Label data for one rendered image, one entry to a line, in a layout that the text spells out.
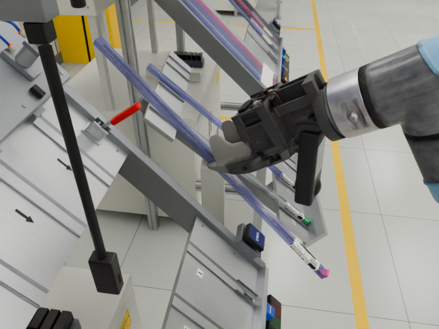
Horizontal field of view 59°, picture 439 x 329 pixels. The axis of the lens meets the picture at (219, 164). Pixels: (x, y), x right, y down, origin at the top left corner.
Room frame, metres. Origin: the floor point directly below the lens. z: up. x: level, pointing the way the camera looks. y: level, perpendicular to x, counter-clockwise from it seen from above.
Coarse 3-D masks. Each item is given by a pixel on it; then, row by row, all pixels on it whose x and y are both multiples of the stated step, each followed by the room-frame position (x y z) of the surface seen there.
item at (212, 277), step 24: (192, 240) 0.49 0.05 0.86; (216, 240) 0.53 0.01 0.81; (192, 264) 0.44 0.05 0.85; (216, 264) 0.48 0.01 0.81; (240, 264) 0.52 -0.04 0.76; (192, 288) 0.40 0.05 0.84; (216, 288) 0.43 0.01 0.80; (240, 288) 0.46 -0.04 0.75; (168, 312) 0.34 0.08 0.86; (192, 312) 0.36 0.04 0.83; (216, 312) 0.39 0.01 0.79; (240, 312) 0.42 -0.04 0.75
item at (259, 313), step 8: (264, 272) 0.52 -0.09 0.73; (264, 280) 0.50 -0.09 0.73; (256, 288) 0.49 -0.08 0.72; (264, 288) 0.48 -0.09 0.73; (264, 296) 0.46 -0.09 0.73; (256, 304) 0.45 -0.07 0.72; (264, 304) 0.44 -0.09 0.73; (256, 312) 0.43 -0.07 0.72; (264, 312) 0.43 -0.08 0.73; (256, 320) 0.41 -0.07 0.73; (264, 320) 0.41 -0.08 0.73; (256, 328) 0.39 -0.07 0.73; (264, 328) 0.39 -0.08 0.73
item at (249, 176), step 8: (184, 120) 0.69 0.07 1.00; (192, 128) 0.68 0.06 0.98; (200, 136) 0.67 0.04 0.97; (208, 144) 0.67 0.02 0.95; (248, 176) 0.67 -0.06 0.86; (256, 184) 0.67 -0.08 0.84; (264, 184) 0.68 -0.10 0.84; (272, 192) 0.67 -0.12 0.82; (280, 200) 0.67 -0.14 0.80; (304, 216) 0.67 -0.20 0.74
